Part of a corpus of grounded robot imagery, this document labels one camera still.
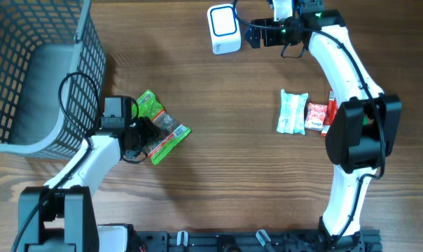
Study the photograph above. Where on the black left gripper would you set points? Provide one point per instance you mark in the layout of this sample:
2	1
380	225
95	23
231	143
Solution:
150	129

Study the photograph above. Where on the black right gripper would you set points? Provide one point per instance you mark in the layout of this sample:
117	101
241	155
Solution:
255	32

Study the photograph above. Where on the green gummy candy bag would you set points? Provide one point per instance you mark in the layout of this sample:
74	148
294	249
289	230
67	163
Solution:
172	132

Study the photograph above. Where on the teal snack wrapper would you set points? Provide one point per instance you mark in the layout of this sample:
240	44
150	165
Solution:
292	113

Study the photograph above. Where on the small red white packet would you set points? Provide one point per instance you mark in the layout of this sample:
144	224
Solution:
316	115

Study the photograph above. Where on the red snack stick packet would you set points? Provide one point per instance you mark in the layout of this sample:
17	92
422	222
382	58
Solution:
332	109

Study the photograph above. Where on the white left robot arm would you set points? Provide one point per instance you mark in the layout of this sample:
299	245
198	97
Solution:
59	215

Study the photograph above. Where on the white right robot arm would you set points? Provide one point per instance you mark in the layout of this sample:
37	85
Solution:
363	131

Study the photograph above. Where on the white barcode scanner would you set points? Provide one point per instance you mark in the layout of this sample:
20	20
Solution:
224	29

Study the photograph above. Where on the grey plastic mesh basket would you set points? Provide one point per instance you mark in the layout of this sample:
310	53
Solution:
52	68

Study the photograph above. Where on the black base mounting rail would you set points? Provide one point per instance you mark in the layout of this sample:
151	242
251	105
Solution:
286	241

